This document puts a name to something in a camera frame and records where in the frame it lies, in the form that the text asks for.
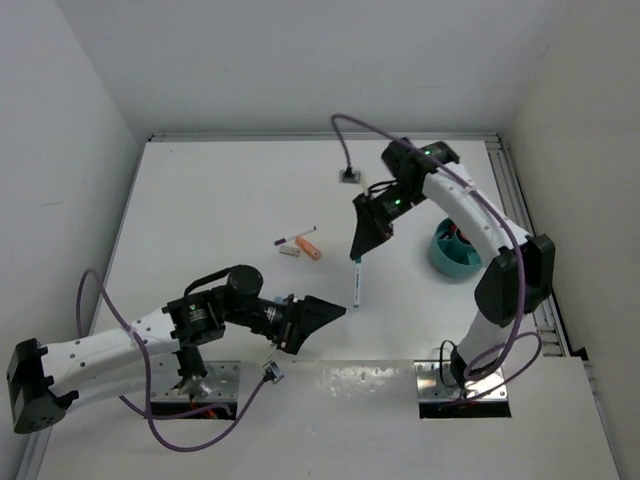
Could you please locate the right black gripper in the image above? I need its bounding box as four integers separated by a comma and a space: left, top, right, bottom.
352, 181, 428, 258

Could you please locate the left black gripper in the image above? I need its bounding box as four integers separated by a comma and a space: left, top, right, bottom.
223, 292, 344, 353

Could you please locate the green capped white marker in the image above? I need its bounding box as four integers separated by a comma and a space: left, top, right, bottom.
353, 257, 362, 309

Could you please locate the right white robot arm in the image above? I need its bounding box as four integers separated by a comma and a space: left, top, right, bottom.
350, 138, 555, 386

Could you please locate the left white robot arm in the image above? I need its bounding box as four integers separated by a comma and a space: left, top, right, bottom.
6, 265, 346, 435

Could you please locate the orange highlighter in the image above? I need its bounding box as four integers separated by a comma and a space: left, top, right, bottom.
294, 236, 322, 261

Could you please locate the grey eraser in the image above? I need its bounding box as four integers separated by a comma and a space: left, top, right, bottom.
278, 244, 301, 257

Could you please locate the teal round divided organizer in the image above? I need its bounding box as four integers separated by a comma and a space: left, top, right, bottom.
428, 218, 483, 280

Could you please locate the purple capped white marker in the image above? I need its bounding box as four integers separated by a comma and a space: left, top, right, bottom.
273, 225, 317, 246

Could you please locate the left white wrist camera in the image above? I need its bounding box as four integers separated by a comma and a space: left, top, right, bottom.
262, 357, 284, 384

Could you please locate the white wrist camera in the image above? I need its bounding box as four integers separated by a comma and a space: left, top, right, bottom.
339, 168, 368, 192
262, 357, 284, 384

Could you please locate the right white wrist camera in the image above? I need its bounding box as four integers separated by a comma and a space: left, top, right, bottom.
339, 168, 368, 192

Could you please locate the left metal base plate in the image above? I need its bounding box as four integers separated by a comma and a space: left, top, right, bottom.
165, 361, 240, 402

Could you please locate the metal base plate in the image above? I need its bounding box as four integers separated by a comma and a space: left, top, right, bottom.
414, 360, 508, 404
165, 361, 240, 402

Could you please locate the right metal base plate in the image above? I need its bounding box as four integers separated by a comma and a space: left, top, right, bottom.
414, 360, 508, 404

